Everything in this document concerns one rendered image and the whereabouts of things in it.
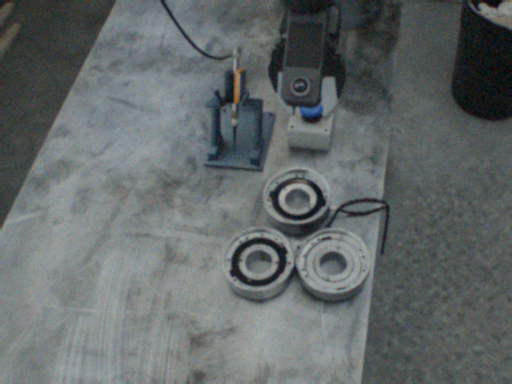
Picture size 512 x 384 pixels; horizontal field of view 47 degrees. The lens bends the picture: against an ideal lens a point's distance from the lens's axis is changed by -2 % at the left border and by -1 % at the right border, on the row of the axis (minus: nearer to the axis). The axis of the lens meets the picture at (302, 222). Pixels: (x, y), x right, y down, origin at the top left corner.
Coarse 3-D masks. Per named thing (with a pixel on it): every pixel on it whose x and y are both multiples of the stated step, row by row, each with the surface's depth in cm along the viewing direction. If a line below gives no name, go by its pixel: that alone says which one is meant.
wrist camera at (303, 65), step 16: (288, 16) 68; (304, 16) 68; (320, 16) 68; (288, 32) 68; (304, 32) 68; (320, 32) 68; (288, 48) 68; (304, 48) 68; (320, 48) 68; (288, 64) 68; (304, 64) 68; (320, 64) 68; (288, 80) 68; (304, 80) 68; (320, 80) 68; (288, 96) 68; (304, 96) 68; (320, 96) 69
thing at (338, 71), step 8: (336, 56) 74; (336, 64) 74; (344, 64) 75; (328, 72) 75; (336, 72) 75; (344, 72) 75; (336, 80) 76; (344, 80) 76; (336, 88) 77; (336, 96) 79
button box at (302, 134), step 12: (300, 120) 98; (312, 120) 98; (324, 120) 98; (288, 132) 98; (300, 132) 97; (312, 132) 97; (324, 132) 97; (288, 144) 100; (300, 144) 100; (312, 144) 99; (324, 144) 99
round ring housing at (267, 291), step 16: (240, 240) 88; (288, 240) 87; (224, 256) 86; (256, 256) 89; (272, 256) 87; (288, 256) 87; (224, 272) 84; (272, 272) 85; (288, 272) 84; (240, 288) 83; (256, 288) 83; (272, 288) 83
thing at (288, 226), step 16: (288, 176) 94; (320, 176) 93; (288, 192) 93; (304, 192) 93; (272, 208) 91; (288, 208) 91; (304, 208) 91; (288, 224) 89; (304, 224) 89; (320, 224) 91
